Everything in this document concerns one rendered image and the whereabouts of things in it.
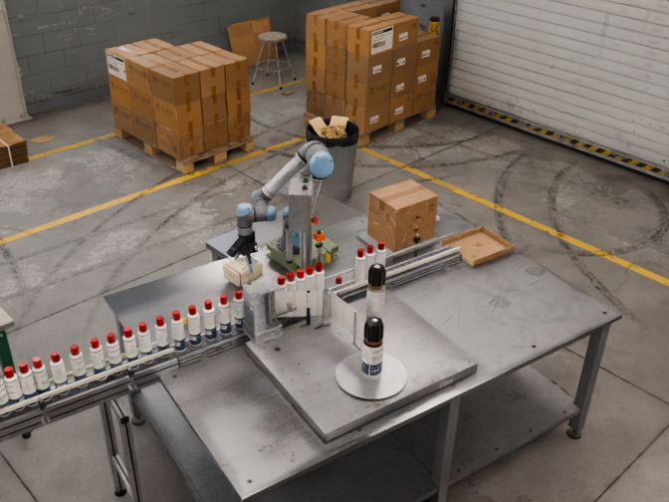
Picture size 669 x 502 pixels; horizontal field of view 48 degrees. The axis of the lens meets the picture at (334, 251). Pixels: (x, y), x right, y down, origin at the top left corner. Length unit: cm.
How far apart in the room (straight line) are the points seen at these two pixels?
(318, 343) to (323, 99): 458
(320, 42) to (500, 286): 415
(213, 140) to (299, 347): 395
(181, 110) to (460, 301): 369
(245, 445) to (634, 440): 234
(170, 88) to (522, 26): 345
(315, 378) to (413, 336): 54
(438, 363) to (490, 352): 30
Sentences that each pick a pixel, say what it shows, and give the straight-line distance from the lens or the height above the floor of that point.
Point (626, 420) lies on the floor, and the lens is 469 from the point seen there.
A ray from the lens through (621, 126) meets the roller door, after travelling 755.
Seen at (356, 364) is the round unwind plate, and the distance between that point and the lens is 333.
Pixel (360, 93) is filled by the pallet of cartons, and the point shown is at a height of 54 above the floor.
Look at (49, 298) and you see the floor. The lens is 556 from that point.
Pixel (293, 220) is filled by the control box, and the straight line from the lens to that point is 345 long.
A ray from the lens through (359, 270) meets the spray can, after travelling 377.
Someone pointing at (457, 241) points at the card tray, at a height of 83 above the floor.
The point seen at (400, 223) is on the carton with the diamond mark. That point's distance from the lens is 411.
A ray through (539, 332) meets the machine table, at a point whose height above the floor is 83.
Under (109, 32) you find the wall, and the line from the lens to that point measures 894.
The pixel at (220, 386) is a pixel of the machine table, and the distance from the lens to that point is 333.
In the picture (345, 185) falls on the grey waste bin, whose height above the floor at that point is 16.
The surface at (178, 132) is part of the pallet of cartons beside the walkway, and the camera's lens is 687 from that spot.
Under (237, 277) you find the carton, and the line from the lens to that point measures 385.
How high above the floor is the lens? 304
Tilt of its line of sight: 32 degrees down
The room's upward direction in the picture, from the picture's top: 1 degrees clockwise
